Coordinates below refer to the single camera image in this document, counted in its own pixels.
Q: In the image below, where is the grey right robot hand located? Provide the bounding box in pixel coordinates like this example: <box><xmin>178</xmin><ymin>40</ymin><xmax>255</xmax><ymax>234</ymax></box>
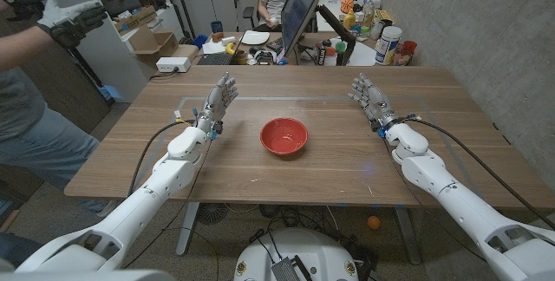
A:
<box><xmin>347</xmin><ymin>72</ymin><xmax>402</xmax><ymax>134</ymax></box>

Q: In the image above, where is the gloved right operator hand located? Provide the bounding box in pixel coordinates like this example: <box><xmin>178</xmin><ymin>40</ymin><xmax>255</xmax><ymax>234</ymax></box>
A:
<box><xmin>36</xmin><ymin>0</ymin><xmax>108</xmax><ymax>49</ymax></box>

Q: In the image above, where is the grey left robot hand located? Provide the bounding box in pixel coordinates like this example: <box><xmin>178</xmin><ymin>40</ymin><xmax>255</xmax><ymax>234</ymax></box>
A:
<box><xmin>195</xmin><ymin>71</ymin><xmax>239</xmax><ymax>137</ymax></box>

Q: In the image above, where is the operator right forearm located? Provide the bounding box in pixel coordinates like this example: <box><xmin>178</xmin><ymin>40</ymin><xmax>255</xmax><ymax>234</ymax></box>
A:
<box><xmin>0</xmin><ymin>23</ymin><xmax>56</xmax><ymax>72</ymax></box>

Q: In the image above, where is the red bowl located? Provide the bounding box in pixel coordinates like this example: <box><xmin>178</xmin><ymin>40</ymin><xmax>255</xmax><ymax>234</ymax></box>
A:
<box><xmin>259</xmin><ymin>117</ymin><xmax>310</xmax><ymax>156</ymax></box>

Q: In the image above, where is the black laptop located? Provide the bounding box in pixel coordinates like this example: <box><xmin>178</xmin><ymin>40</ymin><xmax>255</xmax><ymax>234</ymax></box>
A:
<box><xmin>197</xmin><ymin>29</ymin><xmax>248</xmax><ymax>66</ymax></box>

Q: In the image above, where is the white power box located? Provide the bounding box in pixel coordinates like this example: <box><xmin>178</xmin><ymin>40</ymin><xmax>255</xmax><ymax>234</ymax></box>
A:
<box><xmin>155</xmin><ymin>56</ymin><xmax>193</xmax><ymax>74</ymax></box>

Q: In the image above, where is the white shelf unit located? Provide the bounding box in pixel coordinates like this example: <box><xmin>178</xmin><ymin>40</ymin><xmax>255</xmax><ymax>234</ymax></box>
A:
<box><xmin>19</xmin><ymin>0</ymin><xmax>186</xmax><ymax>103</ymax></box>

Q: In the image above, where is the white tub blue label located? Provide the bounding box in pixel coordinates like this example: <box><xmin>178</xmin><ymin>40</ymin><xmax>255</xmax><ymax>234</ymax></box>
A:
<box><xmin>374</xmin><ymin>25</ymin><xmax>403</xmax><ymax>66</ymax></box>

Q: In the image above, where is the flat tan cardboard box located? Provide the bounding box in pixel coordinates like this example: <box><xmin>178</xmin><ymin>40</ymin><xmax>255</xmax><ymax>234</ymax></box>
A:
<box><xmin>171</xmin><ymin>43</ymin><xmax>200</xmax><ymax>62</ymax></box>

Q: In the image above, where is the blue bin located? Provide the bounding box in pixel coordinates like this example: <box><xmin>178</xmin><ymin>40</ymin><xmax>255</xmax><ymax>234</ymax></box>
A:
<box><xmin>190</xmin><ymin>33</ymin><xmax>209</xmax><ymax>50</ymax></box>

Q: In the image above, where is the printed cardboard box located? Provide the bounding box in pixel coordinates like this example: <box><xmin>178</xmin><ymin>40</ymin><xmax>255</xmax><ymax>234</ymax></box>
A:
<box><xmin>113</xmin><ymin>5</ymin><xmax>158</xmax><ymax>34</ymax></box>

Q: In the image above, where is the black white game controller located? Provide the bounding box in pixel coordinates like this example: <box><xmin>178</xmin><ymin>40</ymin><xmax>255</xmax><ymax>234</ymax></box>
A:
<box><xmin>253</xmin><ymin>49</ymin><xmax>277</xmax><ymax>65</ymax></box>

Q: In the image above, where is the white plate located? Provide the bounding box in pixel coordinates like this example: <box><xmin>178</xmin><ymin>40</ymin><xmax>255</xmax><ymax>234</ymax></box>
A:
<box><xmin>239</xmin><ymin>29</ymin><xmax>271</xmax><ymax>46</ymax></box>

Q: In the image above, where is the cluttered wooden desk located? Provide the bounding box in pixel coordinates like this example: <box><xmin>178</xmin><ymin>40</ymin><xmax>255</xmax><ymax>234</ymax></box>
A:
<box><xmin>190</xmin><ymin>31</ymin><xmax>378</xmax><ymax>68</ymax></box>

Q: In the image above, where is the open cardboard box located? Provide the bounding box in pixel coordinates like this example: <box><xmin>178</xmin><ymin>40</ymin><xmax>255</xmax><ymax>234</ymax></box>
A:
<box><xmin>128</xmin><ymin>24</ymin><xmax>180</xmax><ymax>66</ymax></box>

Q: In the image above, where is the black office chair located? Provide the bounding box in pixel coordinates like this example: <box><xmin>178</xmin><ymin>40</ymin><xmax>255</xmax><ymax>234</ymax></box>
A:
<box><xmin>241</xmin><ymin>5</ymin><xmax>257</xmax><ymax>30</ymax></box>

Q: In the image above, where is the round black fan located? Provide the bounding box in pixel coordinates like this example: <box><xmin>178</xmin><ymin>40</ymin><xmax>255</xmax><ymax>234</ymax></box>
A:
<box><xmin>197</xmin><ymin>202</ymin><xmax>230</xmax><ymax>225</ymax></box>

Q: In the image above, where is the tilted computer monitor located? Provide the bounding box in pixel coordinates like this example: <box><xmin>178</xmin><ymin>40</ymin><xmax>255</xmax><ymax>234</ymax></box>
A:
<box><xmin>280</xmin><ymin>0</ymin><xmax>325</xmax><ymax>59</ymax></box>

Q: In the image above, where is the standing person in jeans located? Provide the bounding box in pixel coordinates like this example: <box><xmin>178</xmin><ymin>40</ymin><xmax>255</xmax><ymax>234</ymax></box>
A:
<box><xmin>0</xmin><ymin>66</ymin><xmax>116</xmax><ymax>217</ymax></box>

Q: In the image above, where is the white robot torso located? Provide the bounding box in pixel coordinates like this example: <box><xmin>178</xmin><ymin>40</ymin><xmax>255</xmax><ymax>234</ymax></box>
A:
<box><xmin>233</xmin><ymin>227</ymin><xmax>360</xmax><ymax>281</ymax></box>

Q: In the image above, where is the black device on torso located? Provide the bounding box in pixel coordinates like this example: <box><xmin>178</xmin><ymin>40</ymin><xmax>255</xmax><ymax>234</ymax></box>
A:
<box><xmin>271</xmin><ymin>254</ymin><xmax>313</xmax><ymax>281</ymax></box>

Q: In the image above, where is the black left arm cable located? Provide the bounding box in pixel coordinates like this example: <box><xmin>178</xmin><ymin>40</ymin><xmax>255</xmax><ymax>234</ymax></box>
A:
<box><xmin>127</xmin><ymin>118</ymin><xmax>199</xmax><ymax>198</ymax></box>

